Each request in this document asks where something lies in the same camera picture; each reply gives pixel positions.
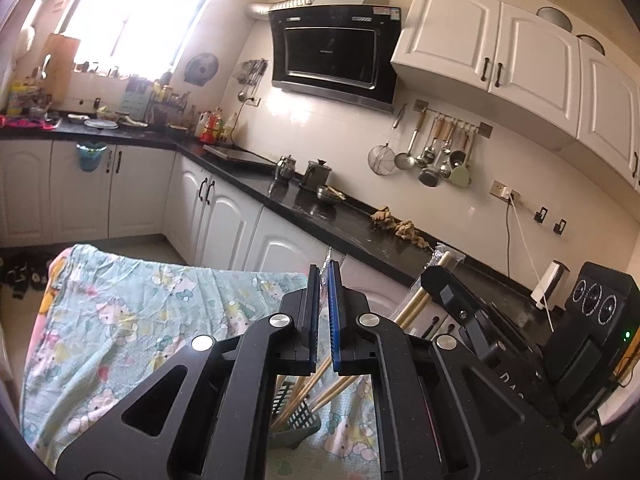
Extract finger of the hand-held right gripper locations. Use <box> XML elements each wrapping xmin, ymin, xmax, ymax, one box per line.
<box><xmin>421</xmin><ymin>265</ymin><xmax>493</xmax><ymax>336</ymax></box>

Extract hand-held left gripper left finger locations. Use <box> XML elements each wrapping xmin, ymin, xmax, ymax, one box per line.
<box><xmin>55</xmin><ymin>264</ymin><xmax>321</xmax><ymax>480</ymax></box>

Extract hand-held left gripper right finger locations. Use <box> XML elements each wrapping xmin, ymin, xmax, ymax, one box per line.
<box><xmin>322</xmin><ymin>259</ymin><xmax>596</xmax><ymax>480</ymax></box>

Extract wooden chopstick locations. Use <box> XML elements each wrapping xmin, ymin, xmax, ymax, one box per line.
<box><xmin>392</xmin><ymin>252</ymin><xmax>453</xmax><ymax>325</ymax></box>
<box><xmin>399</xmin><ymin>255</ymin><xmax>461</xmax><ymax>330</ymax></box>

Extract pile of wooden chopsticks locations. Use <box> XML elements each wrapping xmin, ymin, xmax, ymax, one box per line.
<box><xmin>272</xmin><ymin>373</ymin><xmax>362</xmax><ymax>431</ymax></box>

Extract green plastic utensil basket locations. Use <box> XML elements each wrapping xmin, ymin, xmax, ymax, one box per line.
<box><xmin>270</xmin><ymin>379</ymin><xmax>322</xmax><ymax>454</ymax></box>

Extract white paper towel roll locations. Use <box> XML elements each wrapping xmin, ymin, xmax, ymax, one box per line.
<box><xmin>530</xmin><ymin>260</ymin><xmax>571</xmax><ymax>312</ymax></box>

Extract ginger roots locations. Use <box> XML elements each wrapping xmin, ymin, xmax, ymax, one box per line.
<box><xmin>371</xmin><ymin>205</ymin><xmax>431</xmax><ymax>250</ymax></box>

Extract black kitchen countertop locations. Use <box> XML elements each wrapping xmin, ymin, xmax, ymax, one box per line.
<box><xmin>0</xmin><ymin>119</ymin><xmax>573</xmax><ymax>343</ymax></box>

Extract dark ladle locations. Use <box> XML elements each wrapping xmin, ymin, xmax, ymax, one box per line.
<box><xmin>418</xmin><ymin>159</ymin><xmax>441</xmax><ymax>187</ymax></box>

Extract green spatula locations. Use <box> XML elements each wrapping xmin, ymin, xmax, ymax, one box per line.
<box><xmin>449</xmin><ymin>132</ymin><xmax>472</xmax><ymax>189</ymax></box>

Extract white base cabinets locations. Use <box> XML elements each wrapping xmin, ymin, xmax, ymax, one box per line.
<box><xmin>0</xmin><ymin>137</ymin><xmax>453</xmax><ymax>341</ymax></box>

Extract metal ladle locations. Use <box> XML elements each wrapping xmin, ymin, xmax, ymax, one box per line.
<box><xmin>394</xmin><ymin>110</ymin><xmax>426</xmax><ymax>170</ymax></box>

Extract metal pot with lid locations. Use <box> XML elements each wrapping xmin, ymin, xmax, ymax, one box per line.
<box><xmin>300</xmin><ymin>158</ymin><xmax>332</xmax><ymax>191</ymax></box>

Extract metal mesh strainer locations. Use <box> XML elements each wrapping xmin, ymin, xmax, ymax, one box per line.
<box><xmin>369</xmin><ymin>105</ymin><xmax>406</xmax><ymax>177</ymax></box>

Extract small metal kettle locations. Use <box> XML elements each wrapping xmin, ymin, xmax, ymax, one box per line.
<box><xmin>274</xmin><ymin>155</ymin><xmax>297</xmax><ymax>184</ymax></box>

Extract black induction cooktop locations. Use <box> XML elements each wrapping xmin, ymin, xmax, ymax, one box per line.
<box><xmin>202</xmin><ymin>144</ymin><xmax>277</xmax><ymax>167</ymax></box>

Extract printed cartoon tablecloth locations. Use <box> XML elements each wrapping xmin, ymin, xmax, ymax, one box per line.
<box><xmin>22</xmin><ymin>244</ymin><xmax>382</xmax><ymax>480</ymax></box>

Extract hanging tool rack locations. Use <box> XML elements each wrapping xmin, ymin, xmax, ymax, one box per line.
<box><xmin>235</xmin><ymin>58</ymin><xmax>269</xmax><ymax>101</ymax></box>

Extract white upper cabinets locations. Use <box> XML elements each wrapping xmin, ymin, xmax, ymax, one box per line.
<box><xmin>390</xmin><ymin>0</ymin><xmax>640</xmax><ymax>189</ymax></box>

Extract black range hood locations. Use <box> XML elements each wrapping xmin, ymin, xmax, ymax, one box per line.
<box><xmin>267</xmin><ymin>0</ymin><xmax>404</xmax><ymax>114</ymax></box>

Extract blue hanging bin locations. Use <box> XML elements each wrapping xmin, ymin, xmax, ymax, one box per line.
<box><xmin>76</xmin><ymin>142</ymin><xmax>108</xmax><ymax>174</ymax></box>

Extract grey bowl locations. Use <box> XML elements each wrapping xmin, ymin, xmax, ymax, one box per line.
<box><xmin>577</xmin><ymin>33</ymin><xmax>606</xmax><ymax>56</ymax></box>
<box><xmin>537</xmin><ymin>6</ymin><xmax>574</xmax><ymax>31</ymax></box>

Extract dark shoes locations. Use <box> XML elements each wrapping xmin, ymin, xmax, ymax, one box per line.
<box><xmin>0</xmin><ymin>252</ymin><xmax>52</xmax><ymax>302</ymax></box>

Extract red cloth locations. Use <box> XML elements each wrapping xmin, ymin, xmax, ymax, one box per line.
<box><xmin>0</xmin><ymin>114</ymin><xmax>57</xmax><ymax>132</ymax></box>

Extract kitchen window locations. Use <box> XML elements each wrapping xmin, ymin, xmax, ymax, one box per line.
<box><xmin>65</xmin><ymin>0</ymin><xmax>227</xmax><ymax>74</ymax></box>

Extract wooden cutting board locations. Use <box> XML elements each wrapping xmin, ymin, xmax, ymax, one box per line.
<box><xmin>40</xmin><ymin>33</ymin><xmax>82</xmax><ymax>104</ymax></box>

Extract black cable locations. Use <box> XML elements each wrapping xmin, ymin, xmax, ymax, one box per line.
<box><xmin>504</xmin><ymin>200</ymin><xmax>514</xmax><ymax>277</ymax></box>

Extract white cable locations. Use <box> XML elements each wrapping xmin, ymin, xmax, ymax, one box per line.
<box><xmin>507</xmin><ymin>195</ymin><xmax>557</xmax><ymax>334</ymax></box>

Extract wall power socket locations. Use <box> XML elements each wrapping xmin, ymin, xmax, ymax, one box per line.
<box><xmin>491</xmin><ymin>180</ymin><xmax>521</xmax><ymax>202</ymax></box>

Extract wall utensil rail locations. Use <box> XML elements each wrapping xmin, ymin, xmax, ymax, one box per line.
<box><xmin>413</xmin><ymin>100</ymin><xmax>494</xmax><ymax>137</ymax></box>

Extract small wall fan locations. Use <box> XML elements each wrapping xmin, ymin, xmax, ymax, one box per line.
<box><xmin>184</xmin><ymin>52</ymin><xmax>220</xmax><ymax>85</ymax></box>

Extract silver exhaust duct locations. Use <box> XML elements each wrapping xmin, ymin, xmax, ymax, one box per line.
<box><xmin>245</xmin><ymin>0</ymin><xmax>322</xmax><ymax>22</ymax></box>

